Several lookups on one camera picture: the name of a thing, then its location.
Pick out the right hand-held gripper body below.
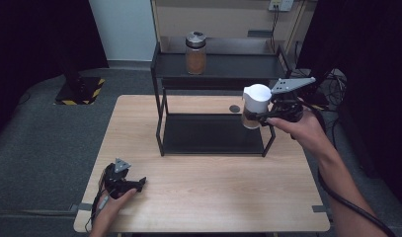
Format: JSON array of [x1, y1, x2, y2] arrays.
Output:
[[268, 76, 317, 123]]

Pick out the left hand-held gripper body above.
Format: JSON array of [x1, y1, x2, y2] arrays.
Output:
[[102, 157, 137, 199]]

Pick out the glass jar with white lid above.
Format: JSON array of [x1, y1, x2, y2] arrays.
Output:
[[241, 83, 273, 130]]

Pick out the black metal shelf rack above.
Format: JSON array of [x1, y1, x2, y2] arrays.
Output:
[[150, 40, 293, 158]]

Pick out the glass jar with metal lid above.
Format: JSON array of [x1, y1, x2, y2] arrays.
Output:
[[184, 31, 207, 76]]

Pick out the person's right hand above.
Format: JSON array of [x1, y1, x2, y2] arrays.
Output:
[[265, 98, 330, 156]]

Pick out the person's left hand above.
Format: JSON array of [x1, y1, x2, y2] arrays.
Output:
[[89, 179, 139, 234]]

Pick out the dark curtain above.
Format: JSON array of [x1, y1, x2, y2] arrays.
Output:
[[296, 0, 402, 205], [0, 0, 110, 143]]

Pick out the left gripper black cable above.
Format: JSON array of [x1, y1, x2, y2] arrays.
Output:
[[84, 166, 112, 232]]

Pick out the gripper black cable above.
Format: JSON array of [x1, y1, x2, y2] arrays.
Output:
[[300, 101, 398, 237], [84, 166, 112, 232]]

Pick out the long black floor cable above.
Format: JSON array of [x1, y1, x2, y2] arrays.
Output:
[[326, 112, 346, 156]]

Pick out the tangle of floor cables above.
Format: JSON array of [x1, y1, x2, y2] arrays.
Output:
[[320, 68, 350, 107]]

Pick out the black plugged power cables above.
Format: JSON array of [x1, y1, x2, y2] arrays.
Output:
[[269, 4, 281, 53]]

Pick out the white wall socket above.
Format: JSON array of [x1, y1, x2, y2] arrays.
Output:
[[268, 0, 294, 13]]

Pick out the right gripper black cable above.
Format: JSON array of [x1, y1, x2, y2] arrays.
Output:
[[300, 101, 398, 237]]

